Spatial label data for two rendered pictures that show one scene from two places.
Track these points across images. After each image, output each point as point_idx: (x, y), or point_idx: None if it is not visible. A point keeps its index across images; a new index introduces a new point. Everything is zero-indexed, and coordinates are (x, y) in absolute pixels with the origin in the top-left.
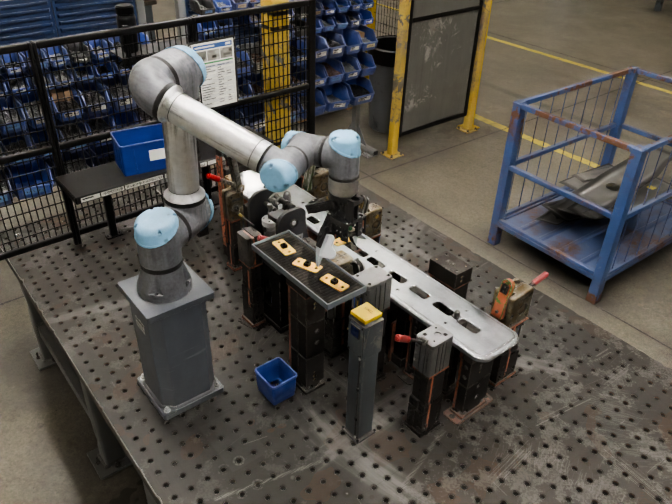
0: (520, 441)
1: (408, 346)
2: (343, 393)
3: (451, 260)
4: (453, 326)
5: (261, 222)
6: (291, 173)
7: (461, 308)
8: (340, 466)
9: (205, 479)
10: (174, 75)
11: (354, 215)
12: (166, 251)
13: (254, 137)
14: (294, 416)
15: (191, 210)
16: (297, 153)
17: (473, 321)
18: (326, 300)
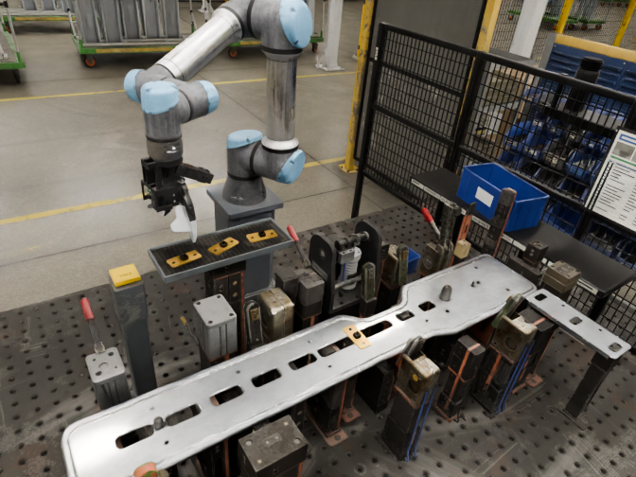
0: None
1: None
2: None
3: (278, 443)
4: (141, 415)
5: (361, 255)
6: (129, 84)
7: (173, 436)
8: None
9: (147, 296)
10: (248, 8)
11: (150, 180)
12: (227, 156)
13: (169, 55)
14: (185, 348)
15: (262, 150)
16: (152, 79)
17: (140, 444)
18: (158, 251)
